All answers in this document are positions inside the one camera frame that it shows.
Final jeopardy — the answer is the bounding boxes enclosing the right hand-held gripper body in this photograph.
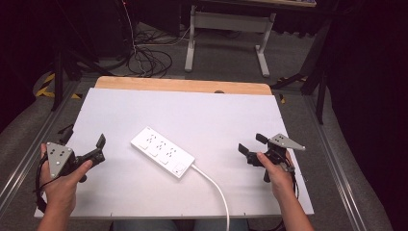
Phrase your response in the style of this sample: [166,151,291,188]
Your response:
[246,133,307,184]

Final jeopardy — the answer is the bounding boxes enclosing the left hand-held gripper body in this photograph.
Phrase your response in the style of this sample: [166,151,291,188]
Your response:
[45,141,107,184]

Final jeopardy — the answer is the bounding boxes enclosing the person's left hand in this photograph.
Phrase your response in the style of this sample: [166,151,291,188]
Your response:
[38,142,94,217]

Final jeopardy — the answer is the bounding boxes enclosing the person's right hand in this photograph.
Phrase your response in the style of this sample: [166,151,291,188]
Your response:
[256,149,296,202]

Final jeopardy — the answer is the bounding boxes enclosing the yellow black floor tape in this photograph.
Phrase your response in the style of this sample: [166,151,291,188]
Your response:
[35,72,83,100]

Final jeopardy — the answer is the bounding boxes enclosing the white board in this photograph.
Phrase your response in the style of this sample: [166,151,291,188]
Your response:
[34,88,315,219]

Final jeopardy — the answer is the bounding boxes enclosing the white power strip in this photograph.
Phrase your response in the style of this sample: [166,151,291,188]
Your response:
[130,125,196,180]

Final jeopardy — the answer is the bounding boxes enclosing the black tripod stand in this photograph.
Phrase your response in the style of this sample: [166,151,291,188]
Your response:
[50,0,114,112]

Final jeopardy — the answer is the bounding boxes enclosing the black metal stand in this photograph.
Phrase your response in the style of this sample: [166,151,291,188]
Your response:
[269,17,333,125]

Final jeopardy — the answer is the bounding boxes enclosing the aluminium floor rail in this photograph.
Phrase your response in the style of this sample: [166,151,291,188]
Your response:
[303,94,361,231]
[0,79,82,210]

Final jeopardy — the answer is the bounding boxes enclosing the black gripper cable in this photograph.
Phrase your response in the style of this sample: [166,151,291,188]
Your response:
[33,155,62,214]
[282,150,301,200]

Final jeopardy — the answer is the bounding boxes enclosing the white power strip cable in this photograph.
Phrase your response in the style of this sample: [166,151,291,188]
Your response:
[191,163,231,231]

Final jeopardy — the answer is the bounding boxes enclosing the black floor cables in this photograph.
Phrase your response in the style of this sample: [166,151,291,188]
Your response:
[126,28,193,78]

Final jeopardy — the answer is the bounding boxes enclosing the white metal desk frame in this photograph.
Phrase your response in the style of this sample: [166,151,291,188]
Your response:
[184,4,277,78]

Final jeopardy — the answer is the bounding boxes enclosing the red cable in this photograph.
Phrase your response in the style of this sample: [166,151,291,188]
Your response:
[120,0,139,56]

